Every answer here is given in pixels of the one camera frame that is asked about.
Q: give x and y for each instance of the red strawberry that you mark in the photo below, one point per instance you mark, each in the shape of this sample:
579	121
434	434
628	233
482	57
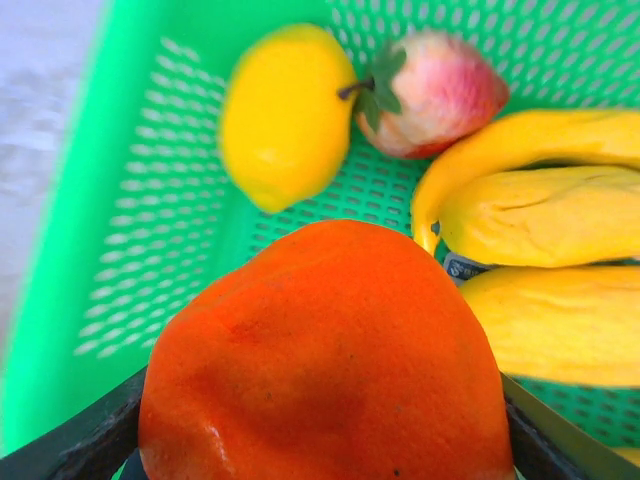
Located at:
440	100

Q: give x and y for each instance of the green plastic mesh basket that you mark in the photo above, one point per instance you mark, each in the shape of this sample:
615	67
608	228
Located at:
75	210

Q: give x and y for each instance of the curved yellow fake banana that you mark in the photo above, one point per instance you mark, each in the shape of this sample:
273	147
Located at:
525	135

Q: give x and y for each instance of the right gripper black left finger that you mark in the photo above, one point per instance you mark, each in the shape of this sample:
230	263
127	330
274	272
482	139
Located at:
60	450

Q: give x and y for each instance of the orange fake fruit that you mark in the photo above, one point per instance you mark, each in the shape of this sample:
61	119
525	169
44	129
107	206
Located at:
325	350

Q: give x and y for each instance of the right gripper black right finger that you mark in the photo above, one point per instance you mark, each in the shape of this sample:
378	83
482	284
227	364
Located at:
550	450

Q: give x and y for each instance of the plump yellow fake banana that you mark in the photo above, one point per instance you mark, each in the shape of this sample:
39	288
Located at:
560	325
540	220

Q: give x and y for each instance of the small printed label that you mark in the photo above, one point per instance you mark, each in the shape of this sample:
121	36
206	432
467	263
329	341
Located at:
462	270

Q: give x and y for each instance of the yellow fake lemon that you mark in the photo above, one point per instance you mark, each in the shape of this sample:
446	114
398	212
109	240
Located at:
285	125

